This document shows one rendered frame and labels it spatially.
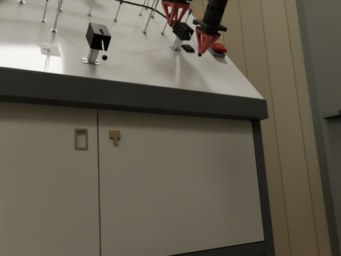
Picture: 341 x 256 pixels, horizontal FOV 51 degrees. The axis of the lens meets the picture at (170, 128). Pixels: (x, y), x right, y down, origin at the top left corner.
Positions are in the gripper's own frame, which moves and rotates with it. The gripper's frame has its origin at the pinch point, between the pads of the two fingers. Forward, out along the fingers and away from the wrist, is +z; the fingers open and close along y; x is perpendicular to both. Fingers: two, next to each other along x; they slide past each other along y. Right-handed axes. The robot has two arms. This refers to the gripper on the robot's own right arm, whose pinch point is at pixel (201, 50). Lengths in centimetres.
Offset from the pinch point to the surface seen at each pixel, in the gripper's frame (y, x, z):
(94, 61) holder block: 38.0, -2.0, 4.7
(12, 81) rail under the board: 61, 3, 7
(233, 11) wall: -178, -138, 16
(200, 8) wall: -182, -182, 28
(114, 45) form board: 25.7, -12.2, 4.0
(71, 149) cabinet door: 49, 13, 21
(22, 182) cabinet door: 62, 16, 27
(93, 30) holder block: 40.6, -0.5, -4.2
